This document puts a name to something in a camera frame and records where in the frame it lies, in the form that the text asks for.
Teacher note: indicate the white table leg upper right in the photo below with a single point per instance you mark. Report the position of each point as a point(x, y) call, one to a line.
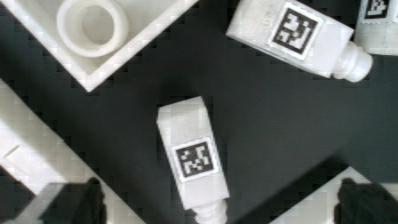
point(284, 29)

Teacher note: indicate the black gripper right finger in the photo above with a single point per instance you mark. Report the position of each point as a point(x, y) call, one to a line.
point(366, 204)

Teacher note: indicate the white table leg far right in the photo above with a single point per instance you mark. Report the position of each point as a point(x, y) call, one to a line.
point(377, 27)

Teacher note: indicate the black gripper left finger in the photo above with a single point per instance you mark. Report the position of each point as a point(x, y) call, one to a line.
point(80, 205)

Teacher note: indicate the white U-shaped obstacle fence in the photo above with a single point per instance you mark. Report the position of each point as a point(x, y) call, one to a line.
point(46, 167)

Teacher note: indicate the white table leg with tag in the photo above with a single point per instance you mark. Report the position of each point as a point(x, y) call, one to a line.
point(192, 154)

